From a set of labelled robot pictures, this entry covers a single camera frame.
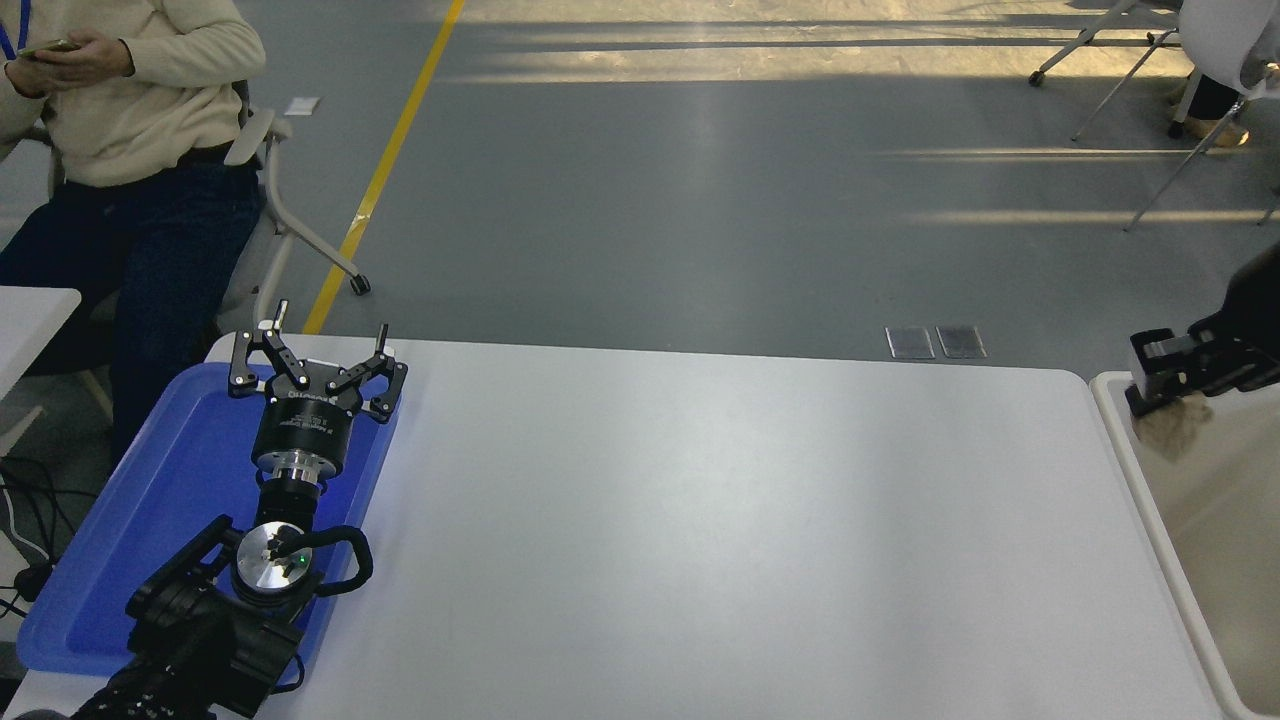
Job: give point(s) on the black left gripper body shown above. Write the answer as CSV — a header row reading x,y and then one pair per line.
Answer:
x,y
300,420

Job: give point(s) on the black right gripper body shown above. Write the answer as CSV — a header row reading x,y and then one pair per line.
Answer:
x,y
1255,300

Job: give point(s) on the tan paper ball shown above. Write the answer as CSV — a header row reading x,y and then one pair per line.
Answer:
x,y
1175,430

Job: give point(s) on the phone with pale case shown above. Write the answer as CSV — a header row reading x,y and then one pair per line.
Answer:
x,y
50,46

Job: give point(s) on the person's left forearm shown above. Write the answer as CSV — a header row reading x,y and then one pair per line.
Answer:
x,y
200,60

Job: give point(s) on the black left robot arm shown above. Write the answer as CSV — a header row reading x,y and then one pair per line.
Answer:
x,y
200,640

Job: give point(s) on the person's right forearm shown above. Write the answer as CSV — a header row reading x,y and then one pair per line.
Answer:
x,y
15,130

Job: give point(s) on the person's left hand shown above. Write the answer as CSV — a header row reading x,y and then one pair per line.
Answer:
x,y
100,62

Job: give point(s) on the person's right hand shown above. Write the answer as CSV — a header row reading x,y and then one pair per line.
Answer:
x,y
25,78

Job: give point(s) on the white office chair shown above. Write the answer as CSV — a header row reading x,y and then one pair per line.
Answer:
x,y
272,200

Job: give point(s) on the large pale bin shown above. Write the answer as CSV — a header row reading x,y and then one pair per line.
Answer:
x,y
1220,560

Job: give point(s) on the metal floor plate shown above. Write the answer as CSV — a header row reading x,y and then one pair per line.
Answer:
x,y
910,344
962,342

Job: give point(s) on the blue plastic tray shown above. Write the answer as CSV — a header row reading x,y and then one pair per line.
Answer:
x,y
130,520

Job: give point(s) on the small white side table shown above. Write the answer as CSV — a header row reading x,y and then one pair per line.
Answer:
x,y
30,320

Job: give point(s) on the seated person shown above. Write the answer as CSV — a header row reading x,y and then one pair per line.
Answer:
x,y
140,130

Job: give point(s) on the grey-framed wheeled chair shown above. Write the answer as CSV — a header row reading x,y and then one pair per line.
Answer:
x,y
1036,76

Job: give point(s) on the black power plug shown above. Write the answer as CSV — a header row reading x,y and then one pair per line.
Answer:
x,y
32,583

